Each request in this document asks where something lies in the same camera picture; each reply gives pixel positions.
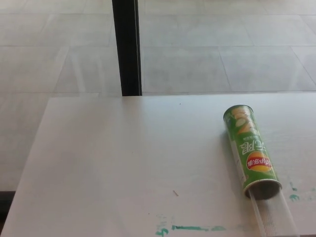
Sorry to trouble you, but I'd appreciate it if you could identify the clear plastic chips tray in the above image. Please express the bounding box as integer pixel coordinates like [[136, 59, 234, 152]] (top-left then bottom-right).
[[247, 186, 299, 237]]

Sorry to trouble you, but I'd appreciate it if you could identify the green chips can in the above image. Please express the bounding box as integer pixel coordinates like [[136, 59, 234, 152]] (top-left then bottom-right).
[[223, 104, 283, 201]]

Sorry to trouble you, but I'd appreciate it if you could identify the black vertical post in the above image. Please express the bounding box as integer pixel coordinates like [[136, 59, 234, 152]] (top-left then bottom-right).
[[112, 0, 143, 97]]

